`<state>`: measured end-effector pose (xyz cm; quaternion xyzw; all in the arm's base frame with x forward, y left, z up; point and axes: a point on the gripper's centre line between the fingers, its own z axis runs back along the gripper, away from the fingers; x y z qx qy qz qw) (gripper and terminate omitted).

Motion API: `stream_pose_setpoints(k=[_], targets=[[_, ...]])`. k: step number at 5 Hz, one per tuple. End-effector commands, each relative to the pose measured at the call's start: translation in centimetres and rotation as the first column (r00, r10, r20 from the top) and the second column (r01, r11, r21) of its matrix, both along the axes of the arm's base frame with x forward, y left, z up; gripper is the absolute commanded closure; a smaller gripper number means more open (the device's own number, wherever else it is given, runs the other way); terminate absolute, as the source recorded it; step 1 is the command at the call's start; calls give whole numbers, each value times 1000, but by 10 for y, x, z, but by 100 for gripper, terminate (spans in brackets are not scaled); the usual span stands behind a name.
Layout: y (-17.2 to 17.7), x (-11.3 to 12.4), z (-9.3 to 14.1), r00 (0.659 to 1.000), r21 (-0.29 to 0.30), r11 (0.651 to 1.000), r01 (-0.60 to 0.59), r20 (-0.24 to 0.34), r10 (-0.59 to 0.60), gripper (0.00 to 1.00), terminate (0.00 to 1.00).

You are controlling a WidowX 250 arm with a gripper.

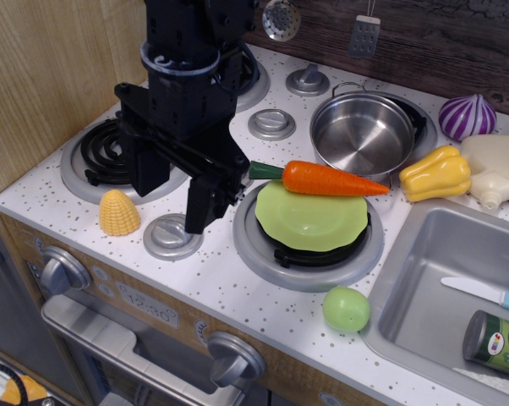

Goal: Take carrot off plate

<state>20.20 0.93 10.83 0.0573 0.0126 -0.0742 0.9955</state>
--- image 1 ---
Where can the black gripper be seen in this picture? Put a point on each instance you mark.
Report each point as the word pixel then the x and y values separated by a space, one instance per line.
pixel 183 121

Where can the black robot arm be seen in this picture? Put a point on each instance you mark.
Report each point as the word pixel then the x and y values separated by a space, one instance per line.
pixel 193 54

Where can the orange toy carrot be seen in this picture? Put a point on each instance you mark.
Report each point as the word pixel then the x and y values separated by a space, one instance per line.
pixel 308 178

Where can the light green plate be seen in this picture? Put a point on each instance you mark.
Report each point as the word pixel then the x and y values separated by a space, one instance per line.
pixel 310 222

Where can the front silver stove knob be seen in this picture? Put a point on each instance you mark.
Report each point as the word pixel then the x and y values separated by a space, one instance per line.
pixel 166 238

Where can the silver stove knob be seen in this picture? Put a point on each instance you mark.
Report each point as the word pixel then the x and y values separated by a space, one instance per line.
pixel 166 238
pixel 271 124
pixel 308 81

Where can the yellow toy corn cob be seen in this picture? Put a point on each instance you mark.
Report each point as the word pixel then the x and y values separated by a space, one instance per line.
pixel 118 215

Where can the front left burner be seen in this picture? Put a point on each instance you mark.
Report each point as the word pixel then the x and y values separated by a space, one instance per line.
pixel 92 163

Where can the burner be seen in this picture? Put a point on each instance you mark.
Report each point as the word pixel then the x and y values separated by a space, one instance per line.
pixel 425 131
pixel 92 163
pixel 254 81
pixel 258 253

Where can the middle silver stove knob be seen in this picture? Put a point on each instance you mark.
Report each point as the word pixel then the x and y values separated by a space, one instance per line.
pixel 271 124

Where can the oven clock display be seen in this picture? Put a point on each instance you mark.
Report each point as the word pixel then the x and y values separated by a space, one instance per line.
pixel 149 305

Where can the back left burner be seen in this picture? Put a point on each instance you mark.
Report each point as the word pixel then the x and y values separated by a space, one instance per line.
pixel 254 81

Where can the left oven dial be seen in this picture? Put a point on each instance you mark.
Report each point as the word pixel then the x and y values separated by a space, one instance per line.
pixel 63 272

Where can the oven dial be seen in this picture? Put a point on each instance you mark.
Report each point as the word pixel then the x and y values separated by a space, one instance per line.
pixel 63 272
pixel 233 359

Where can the front right burner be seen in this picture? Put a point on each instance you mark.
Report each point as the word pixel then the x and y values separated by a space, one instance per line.
pixel 258 253

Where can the back silver stove knob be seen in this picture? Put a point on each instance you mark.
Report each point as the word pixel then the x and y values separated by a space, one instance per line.
pixel 308 81

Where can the right oven dial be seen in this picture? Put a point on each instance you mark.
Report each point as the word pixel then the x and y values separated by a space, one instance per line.
pixel 233 359

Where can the stainless steel pot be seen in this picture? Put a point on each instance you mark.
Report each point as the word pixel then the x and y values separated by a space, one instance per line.
pixel 362 133

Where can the hanging silver skimmer ladle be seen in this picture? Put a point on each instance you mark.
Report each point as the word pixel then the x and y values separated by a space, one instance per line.
pixel 281 20

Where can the hanging silver spatula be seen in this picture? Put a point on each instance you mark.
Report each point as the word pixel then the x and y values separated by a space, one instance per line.
pixel 365 33

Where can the back right burner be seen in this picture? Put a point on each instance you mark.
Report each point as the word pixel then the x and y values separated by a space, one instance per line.
pixel 425 131

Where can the silver sink basin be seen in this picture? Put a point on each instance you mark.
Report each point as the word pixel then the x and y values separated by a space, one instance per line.
pixel 419 323

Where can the yellow toy bell pepper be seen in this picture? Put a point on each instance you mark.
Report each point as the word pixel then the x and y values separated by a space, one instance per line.
pixel 444 172

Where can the purple toy onion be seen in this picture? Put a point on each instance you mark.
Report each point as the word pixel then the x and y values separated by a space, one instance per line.
pixel 464 116

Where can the cream toy bottle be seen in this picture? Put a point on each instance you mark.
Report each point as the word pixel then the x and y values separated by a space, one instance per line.
pixel 488 158

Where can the green toy can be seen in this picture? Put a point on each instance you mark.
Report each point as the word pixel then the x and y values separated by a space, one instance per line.
pixel 486 341

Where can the white toy knife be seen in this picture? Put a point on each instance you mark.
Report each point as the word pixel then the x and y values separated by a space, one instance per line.
pixel 478 289

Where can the silver oven door handle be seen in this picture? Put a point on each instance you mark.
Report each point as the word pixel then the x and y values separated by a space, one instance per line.
pixel 114 344

